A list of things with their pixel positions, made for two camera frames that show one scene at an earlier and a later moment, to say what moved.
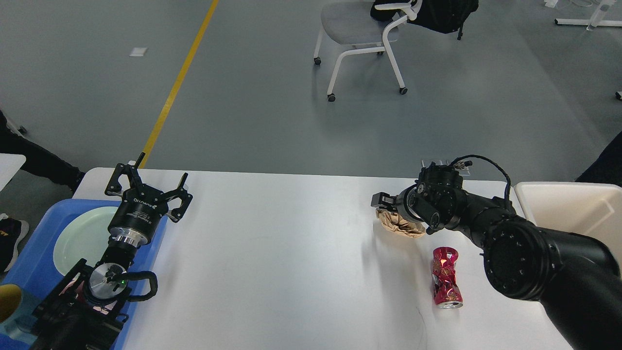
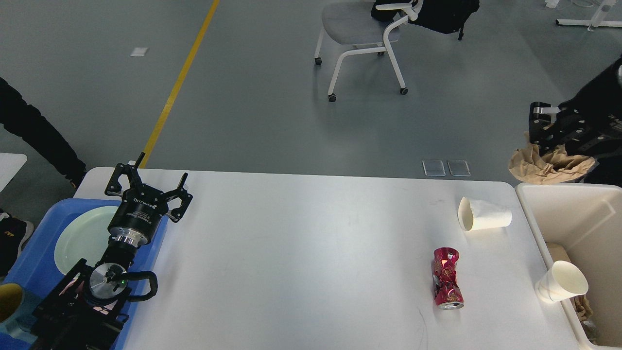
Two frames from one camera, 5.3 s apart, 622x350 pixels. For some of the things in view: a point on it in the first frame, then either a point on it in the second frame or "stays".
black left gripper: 136,218 stays
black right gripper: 412,203 → 589,131
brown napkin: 400,227 → 529,165
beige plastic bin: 591,209 stays
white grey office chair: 352,23 stays
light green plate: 84,236 stays
